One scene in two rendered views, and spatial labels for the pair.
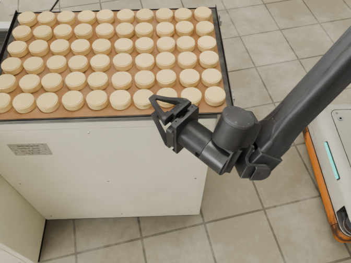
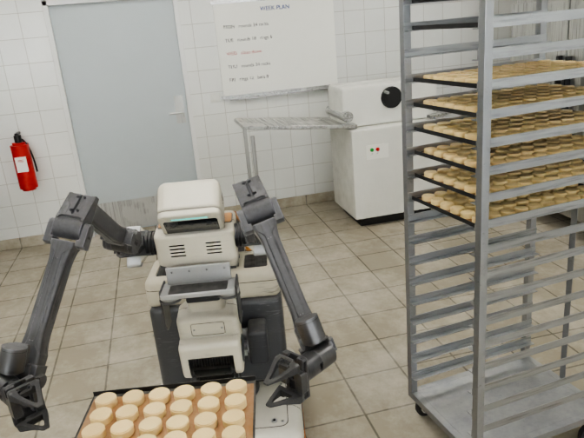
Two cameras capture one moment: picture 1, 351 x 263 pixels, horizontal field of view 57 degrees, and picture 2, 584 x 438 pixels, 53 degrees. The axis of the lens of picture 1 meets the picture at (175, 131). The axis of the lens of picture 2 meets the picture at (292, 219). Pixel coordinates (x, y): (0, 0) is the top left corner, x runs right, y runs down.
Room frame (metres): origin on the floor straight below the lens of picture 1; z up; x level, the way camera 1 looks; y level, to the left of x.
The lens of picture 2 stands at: (0.31, 1.10, 1.73)
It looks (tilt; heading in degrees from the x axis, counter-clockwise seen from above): 18 degrees down; 271
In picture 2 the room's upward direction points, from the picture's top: 5 degrees counter-clockwise
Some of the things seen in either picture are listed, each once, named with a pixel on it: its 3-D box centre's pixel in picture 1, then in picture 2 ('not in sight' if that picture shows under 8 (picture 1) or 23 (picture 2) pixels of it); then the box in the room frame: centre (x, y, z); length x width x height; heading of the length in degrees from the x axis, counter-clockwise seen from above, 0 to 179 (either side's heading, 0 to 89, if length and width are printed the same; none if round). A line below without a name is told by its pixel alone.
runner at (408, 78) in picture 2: not in sight; (480, 69); (-0.40, -1.18, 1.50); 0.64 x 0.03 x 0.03; 20
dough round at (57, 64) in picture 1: (57, 64); not in sight; (0.61, 0.31, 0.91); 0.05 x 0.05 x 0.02
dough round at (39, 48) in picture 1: (38, 48); not in sight; (0.67, 0.37, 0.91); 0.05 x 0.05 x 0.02
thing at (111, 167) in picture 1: (112, 144); not in sight; (0.65, 0.24, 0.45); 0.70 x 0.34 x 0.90; 92
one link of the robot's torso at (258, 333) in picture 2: not in sight; (231, 353); (0.63, -0.86, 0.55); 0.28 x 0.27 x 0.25; 2
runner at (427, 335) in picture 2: not in sight; (475, 321); (-0.40, -1.18, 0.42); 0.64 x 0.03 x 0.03; 20
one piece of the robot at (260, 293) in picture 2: not in sight; (219, 315); (0.70, -1.11, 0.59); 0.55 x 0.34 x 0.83; 2
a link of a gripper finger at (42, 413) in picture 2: not in sight; (35, 414); (0.93, 0.04, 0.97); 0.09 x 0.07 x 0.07; 137
